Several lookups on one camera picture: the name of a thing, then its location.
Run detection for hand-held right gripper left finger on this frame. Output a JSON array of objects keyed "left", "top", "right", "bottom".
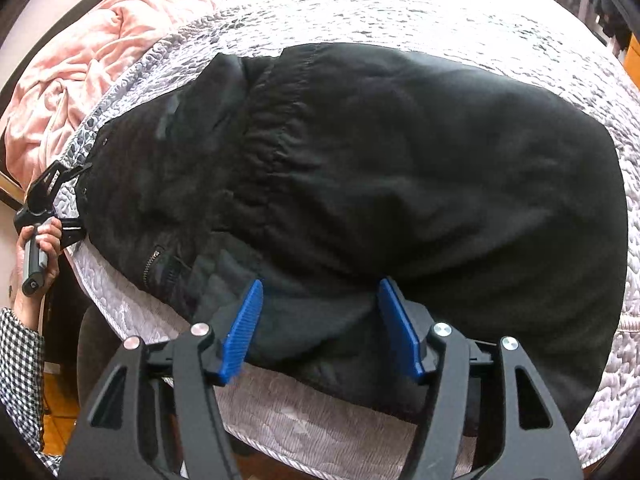
[{"left": 59, "top": 279, "right": 264, "bottom": 480}]

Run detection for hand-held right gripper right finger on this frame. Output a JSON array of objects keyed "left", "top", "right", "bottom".
[{"left": 377, "top": 276, "right": 585, "bottom": 480}]

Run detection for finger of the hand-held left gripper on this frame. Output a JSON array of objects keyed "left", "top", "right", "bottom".
[
  {"left": 42, "top": 160, "right": 94, "bottom": 187},
  {"left": 50, "top": 216, "right": 87, "bottom": 250}
]

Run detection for black pants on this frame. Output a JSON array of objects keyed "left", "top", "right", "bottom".
[{"left": 75, "top": 42, "right": 630, "bottom": 421}]

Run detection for person's left forearm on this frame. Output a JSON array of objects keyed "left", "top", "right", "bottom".
[{"left": 0, "top": 280, "right": 49, "bottom": 463}]

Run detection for person's left hand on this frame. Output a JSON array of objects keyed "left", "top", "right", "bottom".
[{"left": 16, "top": 220, "right": 63, "bottom": 286}]

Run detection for pink fleece blanket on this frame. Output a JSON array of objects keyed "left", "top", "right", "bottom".
[{"left": 2, "top": 0, "right": 278, "bottom": 181}]

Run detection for grey quilted mattress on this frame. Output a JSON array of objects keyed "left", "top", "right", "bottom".
[{"left": 65, "top": 0, "right": 640, "bottom": 471}]

